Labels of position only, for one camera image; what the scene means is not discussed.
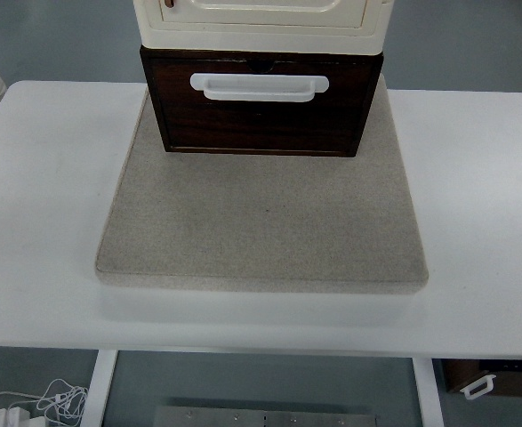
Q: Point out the white table leg right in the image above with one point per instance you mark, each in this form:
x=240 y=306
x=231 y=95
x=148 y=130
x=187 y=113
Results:
x=427 y=392

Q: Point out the beige fabric pad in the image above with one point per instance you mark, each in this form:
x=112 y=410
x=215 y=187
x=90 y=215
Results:
x=271 y=224

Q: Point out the cream upper cabinet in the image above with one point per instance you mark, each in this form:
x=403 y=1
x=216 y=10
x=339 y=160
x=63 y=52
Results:
x=329 y=27

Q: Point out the white power adapter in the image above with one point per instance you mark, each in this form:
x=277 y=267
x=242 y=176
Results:
x=14 y=417

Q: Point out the white table leg left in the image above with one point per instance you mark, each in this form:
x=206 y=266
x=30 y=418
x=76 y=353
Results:
x=99 y=388

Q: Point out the white table leg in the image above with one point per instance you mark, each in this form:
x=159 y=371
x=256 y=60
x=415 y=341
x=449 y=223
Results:
x=427 y=392
x=99 y=388

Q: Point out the white handle on floor drawer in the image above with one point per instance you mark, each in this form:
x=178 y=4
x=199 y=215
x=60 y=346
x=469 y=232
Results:
x=479 y=388

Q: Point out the brown drawer on floor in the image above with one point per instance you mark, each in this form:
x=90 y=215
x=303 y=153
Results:
x=474 y=378

